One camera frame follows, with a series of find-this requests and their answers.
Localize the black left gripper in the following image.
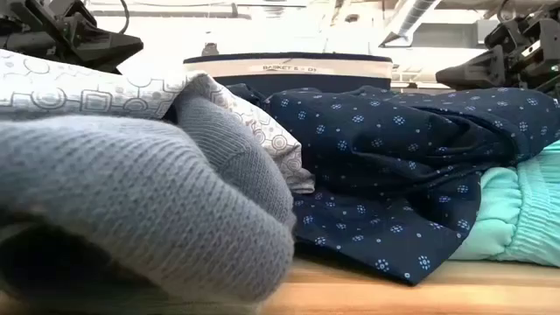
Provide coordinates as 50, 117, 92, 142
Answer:
0, 0, 144, 74

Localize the silver ceiling air duct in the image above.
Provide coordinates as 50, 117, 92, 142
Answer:
379, 0, 441, 48

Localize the navy dotted cloth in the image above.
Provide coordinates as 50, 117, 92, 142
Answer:
227, 82, 560, 286

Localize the mint green cloth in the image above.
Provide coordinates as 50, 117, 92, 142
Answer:
449, 139, 560, 268

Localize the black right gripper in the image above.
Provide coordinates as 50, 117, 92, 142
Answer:
436, 3, 560, 95

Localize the white geometric patterned cloth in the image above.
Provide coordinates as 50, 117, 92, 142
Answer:
0, 48, 316, 195

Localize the grey-blue knitted sweater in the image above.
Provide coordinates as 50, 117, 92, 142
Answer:
0, 94, 298, 315

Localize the navy white striped fabric basket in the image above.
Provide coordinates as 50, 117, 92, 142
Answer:
182, 52, 394, 94

